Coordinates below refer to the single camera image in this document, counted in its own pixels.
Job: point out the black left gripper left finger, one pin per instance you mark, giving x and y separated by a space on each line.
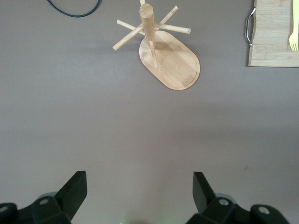
72 196

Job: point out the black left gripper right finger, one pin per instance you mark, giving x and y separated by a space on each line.
204 198

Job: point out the wooden cup rack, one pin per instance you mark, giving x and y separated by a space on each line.
180 67

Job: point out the yellow plastic fork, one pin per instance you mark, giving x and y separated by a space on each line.
294 42

